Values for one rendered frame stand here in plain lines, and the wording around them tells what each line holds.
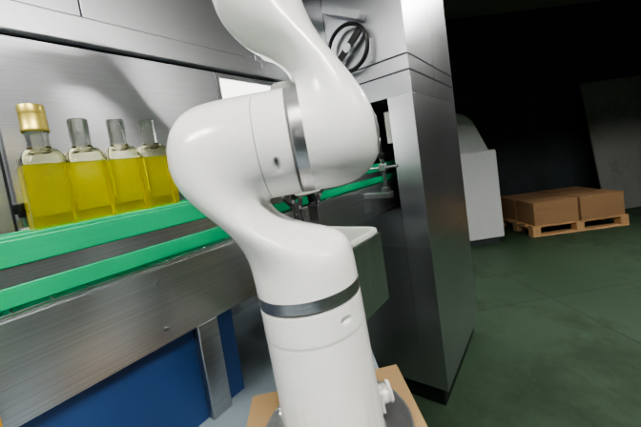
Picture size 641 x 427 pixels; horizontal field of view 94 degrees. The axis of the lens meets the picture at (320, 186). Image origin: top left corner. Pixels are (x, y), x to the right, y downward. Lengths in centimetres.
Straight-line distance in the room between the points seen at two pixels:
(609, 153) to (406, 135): 444
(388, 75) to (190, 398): 124
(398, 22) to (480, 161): 258
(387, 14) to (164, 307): 129
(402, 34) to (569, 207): 338
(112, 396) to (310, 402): 32
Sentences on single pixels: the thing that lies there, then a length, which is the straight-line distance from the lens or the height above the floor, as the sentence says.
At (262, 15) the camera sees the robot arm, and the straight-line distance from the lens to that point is 35.
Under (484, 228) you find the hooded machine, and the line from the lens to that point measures 386.
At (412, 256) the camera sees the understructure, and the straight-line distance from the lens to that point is 143.
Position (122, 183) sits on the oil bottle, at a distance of 66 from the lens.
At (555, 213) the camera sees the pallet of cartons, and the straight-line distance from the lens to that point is 430.
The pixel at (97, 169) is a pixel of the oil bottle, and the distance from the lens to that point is 66.
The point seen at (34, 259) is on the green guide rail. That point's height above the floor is 111.
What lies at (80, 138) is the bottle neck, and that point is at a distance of 67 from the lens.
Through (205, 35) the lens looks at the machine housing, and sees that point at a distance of 108.
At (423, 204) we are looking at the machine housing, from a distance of 134.
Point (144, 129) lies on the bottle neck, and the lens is 71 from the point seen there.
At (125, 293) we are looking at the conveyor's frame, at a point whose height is 103.
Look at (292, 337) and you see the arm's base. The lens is 34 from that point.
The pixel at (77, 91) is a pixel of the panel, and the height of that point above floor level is 140.
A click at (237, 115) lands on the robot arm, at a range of 31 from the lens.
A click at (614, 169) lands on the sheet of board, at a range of 560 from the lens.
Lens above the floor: 117
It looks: 4 degrees down
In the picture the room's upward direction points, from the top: 8 degrees counter-clockwise
